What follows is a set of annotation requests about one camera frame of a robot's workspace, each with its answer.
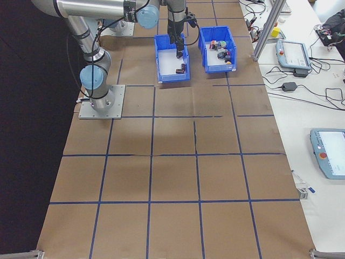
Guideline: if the grey-blue teach pendant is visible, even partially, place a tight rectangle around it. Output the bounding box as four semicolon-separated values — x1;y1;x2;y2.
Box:
309;128;345;180
274;39;313;71

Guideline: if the white square base plate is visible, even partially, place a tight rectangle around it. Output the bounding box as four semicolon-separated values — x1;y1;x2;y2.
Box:
78;84;127;120
102;20;136;37

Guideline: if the black adapter mains cable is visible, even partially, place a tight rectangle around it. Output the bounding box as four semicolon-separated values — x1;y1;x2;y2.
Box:
261;65;295;90

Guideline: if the long black table cable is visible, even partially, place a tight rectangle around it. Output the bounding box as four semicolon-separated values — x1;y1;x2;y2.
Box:
266;91;345;111

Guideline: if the wired electronics board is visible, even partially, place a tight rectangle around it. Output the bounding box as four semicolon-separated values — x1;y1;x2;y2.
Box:
314;24;335;46

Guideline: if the small circuit board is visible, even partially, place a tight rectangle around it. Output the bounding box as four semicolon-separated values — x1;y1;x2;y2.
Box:
249;28;264;41

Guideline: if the blue bin with black parts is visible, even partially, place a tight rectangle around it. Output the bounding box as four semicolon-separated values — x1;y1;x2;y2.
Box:
153;33;191;84

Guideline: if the black jacket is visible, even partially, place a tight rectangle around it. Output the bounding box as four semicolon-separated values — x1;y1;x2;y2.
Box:
322;9;345;52

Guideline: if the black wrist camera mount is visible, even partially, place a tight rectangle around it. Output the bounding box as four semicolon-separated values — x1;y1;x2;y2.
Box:
185;10;199;29

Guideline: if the blue bin with buttons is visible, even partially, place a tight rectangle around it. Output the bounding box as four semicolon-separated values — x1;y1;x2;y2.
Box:
198;25;238;73

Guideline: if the tall aluminium extrusion post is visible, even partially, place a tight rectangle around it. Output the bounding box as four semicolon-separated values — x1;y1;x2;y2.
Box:
251;0;287;62

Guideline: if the metal corner bracket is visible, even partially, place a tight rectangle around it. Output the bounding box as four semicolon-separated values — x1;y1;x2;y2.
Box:
0;249;45;259
308;248;345;259

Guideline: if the black frame cover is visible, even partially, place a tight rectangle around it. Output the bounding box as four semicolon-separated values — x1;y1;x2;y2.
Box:
0;0;83;256

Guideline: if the white keyboard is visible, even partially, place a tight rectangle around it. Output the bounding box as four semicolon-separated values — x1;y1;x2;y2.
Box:
280;0;293;14

